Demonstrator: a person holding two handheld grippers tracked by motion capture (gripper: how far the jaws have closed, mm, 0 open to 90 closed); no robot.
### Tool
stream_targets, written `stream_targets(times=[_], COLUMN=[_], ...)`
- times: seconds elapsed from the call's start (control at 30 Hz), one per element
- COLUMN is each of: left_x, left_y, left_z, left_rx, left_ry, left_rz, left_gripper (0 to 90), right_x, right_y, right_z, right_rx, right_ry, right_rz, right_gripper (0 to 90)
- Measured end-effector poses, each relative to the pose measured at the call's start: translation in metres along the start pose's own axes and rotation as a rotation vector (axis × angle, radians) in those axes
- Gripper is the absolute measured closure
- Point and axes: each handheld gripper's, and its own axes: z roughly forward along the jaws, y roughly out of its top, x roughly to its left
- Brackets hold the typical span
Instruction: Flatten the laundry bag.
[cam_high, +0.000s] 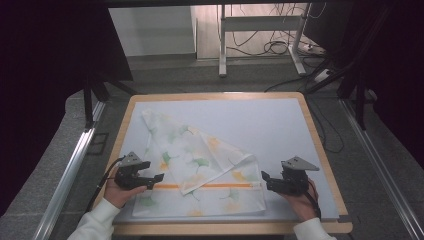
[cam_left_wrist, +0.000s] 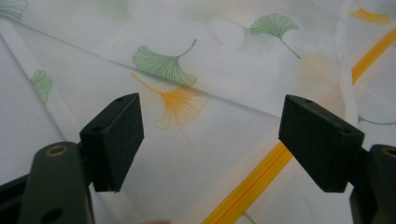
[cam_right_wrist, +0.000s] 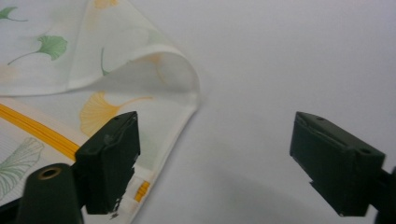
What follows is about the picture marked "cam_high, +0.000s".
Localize black floor plate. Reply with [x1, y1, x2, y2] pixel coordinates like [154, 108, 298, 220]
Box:
[86, 132, 110, 156]

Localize white leaf-print pillowcase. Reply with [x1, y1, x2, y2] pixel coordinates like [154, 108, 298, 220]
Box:
[131, 108, 268, 220]

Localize dark curtain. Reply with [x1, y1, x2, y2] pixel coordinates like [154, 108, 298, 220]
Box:
[0, 0, 134, 218]
[333, 0, 424, 169]

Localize pale grey table mat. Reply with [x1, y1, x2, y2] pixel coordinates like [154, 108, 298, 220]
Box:
[112, 97, 341, 224]

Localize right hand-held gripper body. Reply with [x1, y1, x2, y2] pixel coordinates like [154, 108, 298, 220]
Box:
[272, 155, 320, 197]

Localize person's left hand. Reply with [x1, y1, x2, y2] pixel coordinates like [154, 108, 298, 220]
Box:
[103, 166, 148, 210]

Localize person's right hand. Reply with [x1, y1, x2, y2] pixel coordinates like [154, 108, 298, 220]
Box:
[279, 179, 322, 223]

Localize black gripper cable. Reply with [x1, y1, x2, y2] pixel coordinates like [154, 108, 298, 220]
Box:
[84, 155, 126, 214]
[303, 179, 323, 222]

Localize white power strip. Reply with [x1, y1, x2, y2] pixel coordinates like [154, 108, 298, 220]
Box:
[313, 67, 333, 84]

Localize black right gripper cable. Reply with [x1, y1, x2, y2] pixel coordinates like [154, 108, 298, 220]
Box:
[303, 179, 323, 222]

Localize white metal desk frame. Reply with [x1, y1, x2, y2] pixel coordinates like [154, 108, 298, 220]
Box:
[217, 3, 312, 79]

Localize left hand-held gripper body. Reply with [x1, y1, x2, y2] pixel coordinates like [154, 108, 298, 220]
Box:
[114, 151, 148, 192]

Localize white cabinet panel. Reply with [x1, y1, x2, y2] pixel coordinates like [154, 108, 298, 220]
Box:
[107, 5, 198, 58]

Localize tangle of black floor cables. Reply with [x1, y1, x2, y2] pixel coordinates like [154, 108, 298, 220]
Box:
[229, 3, 328, 58]

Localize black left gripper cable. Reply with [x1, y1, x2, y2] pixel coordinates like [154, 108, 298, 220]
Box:
[84, 155, 126, 214]

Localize black floor cable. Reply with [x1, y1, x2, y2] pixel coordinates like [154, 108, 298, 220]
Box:
[307, 99, 345, 155]

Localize black metal stand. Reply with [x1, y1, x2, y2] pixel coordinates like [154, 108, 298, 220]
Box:
[303, 3, 396, 132]
[82, 73, 138, 130]

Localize aluminium floor rail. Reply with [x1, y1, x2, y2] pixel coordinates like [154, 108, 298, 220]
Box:
[32, 99, 108, 240]
[337, 97, 424, 240]

